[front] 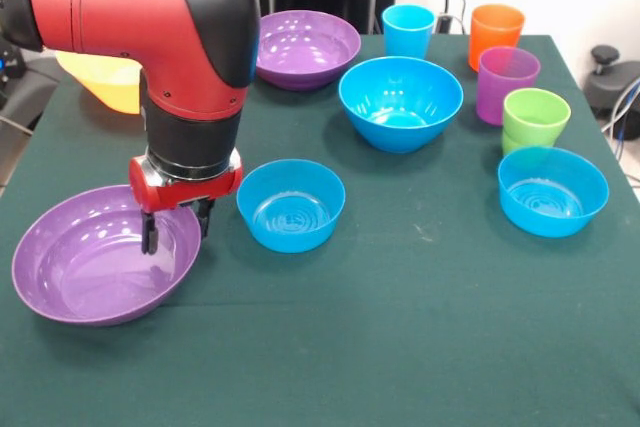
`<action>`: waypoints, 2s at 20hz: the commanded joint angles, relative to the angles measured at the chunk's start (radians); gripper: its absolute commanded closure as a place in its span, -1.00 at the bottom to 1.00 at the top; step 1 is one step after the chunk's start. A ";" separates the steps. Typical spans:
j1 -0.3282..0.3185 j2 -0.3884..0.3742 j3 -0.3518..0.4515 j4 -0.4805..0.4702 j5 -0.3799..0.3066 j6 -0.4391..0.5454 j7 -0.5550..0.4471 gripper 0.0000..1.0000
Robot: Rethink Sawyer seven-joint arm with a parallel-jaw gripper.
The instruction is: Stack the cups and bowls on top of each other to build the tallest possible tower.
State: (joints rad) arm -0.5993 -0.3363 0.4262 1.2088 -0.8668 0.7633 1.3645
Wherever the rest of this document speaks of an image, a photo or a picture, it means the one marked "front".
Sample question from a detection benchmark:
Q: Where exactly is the orange cup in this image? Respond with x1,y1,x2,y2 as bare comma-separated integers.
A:
468,3,527,73

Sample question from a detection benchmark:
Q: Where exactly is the large deep blue bowl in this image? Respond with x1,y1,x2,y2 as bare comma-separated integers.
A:
338,55,465,155

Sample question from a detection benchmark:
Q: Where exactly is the black power strip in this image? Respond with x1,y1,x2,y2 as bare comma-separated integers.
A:
435,12,469,34

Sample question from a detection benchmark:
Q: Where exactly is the yellow bowl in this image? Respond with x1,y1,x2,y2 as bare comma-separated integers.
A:
54,50,144,116

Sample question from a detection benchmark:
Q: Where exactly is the white cable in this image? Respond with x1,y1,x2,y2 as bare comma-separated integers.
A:
0,114,34,137
601,111,640,136

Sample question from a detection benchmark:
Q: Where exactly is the purple cup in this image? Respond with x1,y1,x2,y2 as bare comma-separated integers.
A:
475,45,542,127

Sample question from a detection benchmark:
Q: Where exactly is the small blue bowl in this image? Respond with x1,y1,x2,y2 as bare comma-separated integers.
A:
235,158,347,255
497,146,611,239

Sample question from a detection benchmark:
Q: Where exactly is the purple bowl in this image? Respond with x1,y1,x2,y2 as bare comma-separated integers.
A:
255,9,362,92
11,184,203,327

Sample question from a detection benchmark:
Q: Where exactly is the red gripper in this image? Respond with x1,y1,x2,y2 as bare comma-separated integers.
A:
128,148,245,256

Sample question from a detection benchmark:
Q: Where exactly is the black electronic device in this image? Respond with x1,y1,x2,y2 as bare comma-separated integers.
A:
0,41,27,81

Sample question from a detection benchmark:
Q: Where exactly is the black knobbed equipment base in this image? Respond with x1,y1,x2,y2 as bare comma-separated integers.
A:
583,45,640,113

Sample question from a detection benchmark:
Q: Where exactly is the blue cable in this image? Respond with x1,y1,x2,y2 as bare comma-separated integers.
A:
610,77,640,158

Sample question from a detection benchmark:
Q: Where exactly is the blue cup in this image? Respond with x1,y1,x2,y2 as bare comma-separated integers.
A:
382,3,436,61

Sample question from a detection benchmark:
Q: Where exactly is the dark green tablecloth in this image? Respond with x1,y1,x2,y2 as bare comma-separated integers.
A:
0,34,640,427

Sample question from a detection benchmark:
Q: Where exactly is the green cup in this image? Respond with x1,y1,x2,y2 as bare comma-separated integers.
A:
501,130,526,157
502,88,572,148

